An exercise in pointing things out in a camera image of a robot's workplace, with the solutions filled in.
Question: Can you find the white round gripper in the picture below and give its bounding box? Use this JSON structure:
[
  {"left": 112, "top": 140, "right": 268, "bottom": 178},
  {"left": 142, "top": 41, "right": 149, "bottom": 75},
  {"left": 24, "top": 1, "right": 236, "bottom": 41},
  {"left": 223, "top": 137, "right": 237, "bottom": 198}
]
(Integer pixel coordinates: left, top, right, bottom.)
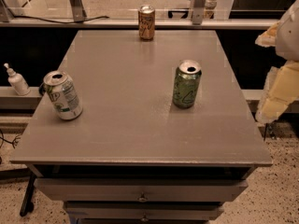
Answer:
[{"left": 255, "top": 0, "right": 299, "bottom": 124}]

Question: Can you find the green soda can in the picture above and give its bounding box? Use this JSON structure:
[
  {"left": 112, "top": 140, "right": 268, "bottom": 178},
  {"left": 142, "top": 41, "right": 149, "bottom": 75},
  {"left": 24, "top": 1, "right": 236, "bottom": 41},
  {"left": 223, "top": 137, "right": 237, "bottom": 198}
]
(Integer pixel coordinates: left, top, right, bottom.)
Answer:
[{"left": 172, "top": 60, "right": 202, "bottom": 108}]

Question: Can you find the gold brown soda can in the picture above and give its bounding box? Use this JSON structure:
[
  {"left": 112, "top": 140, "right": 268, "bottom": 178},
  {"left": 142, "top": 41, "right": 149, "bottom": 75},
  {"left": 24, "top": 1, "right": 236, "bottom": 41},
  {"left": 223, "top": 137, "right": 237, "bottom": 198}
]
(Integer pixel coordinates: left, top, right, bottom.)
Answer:
[{"left": 138, "top": 5, "right": 155, "bottom": 40}]

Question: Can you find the white green 7up can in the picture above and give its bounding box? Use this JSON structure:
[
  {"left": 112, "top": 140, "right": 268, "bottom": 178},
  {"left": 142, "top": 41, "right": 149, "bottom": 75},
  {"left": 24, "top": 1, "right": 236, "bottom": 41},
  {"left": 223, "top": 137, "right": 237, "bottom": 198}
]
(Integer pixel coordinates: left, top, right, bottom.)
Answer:
[{"left": 43, "top": 70, "right": 83, "bottom": 120}]

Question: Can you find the grey drawer cabinet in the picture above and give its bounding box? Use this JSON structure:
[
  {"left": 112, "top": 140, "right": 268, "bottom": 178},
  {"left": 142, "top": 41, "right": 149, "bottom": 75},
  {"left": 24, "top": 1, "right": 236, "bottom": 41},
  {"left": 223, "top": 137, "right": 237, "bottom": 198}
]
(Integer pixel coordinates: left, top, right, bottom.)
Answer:
[{"left": 11, "top": 30, "right": 272, "bottom": 224}]

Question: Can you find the upper grey drawer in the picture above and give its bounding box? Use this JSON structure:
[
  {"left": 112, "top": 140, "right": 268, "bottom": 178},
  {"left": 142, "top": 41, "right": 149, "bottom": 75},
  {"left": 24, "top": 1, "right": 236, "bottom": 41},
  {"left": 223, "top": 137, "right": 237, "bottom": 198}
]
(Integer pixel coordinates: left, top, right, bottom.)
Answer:
[{"left": 35, "top": 178, "right": 248, "bottom": 203}]

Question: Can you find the grey drawer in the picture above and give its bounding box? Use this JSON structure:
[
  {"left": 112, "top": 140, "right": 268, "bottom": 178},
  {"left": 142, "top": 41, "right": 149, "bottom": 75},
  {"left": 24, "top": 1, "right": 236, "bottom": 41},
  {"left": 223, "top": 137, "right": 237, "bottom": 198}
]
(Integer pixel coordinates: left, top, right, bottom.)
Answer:
[
  {"left": 35, "top": 178, "right": 248, "bottom": 203},
  {"left": 64, "top": 202, "right": 223, "bottom": 221}
]

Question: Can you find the lower grey drawer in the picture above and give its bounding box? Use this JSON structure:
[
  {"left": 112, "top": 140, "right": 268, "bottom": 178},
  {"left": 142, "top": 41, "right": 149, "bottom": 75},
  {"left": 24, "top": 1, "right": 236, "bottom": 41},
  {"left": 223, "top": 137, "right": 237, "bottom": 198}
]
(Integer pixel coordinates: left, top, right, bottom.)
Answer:
[{"left": 64, "top": 202, "right": 223, "bottom": 221}]

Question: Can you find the white pump lotion bottle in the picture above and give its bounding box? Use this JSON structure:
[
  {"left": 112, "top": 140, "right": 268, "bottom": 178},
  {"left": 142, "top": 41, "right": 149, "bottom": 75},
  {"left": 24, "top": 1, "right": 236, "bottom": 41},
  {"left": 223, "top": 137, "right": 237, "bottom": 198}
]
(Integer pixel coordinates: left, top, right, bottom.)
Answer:
[{"left": 4, "top": 63, "right": 30, "bottom": 96}]

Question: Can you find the black table leg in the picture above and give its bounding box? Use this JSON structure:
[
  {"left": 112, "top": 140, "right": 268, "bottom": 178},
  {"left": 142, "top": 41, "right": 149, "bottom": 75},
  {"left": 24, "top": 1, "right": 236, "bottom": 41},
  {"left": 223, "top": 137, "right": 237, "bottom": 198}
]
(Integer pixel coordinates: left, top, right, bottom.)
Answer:
[{"left": 20, "top": 174, "right": 36, "bottom": 217}]

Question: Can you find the metal bracket post right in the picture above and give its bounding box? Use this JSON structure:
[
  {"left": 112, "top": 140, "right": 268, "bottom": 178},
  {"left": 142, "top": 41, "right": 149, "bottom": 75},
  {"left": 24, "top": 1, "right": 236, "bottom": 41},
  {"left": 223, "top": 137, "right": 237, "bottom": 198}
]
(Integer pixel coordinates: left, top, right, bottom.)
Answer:
[{"left": 192, "top": 0, "right": 206, "bottom": 25}]

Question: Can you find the metal bracket post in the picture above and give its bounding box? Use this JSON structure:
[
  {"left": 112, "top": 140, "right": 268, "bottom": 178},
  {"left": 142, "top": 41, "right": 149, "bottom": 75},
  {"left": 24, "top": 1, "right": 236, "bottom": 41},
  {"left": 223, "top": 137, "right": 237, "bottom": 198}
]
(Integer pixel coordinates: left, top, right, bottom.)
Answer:
[
  {"left": 69, "top": 0, "right": 87, "bottom": 22},
  {"left": 192, "top": 0, "right": 206, "bottom": 25}
]

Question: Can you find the metal bracket post left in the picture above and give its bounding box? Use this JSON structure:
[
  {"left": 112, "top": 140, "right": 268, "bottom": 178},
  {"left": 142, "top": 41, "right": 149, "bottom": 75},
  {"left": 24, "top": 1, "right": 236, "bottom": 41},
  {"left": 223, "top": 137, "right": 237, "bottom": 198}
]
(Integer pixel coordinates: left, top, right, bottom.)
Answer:
[{"left": 69, "top": 0, "right": 87, "bottom": 22}]

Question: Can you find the black cable on ledge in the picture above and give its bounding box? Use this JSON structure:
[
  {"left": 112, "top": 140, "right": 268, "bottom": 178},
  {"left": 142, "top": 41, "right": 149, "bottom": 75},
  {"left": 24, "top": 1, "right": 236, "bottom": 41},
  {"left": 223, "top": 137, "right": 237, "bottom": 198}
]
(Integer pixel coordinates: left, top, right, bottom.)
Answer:
[{"left": 12, "top": 14, "right": 110, "bottom": 24}]

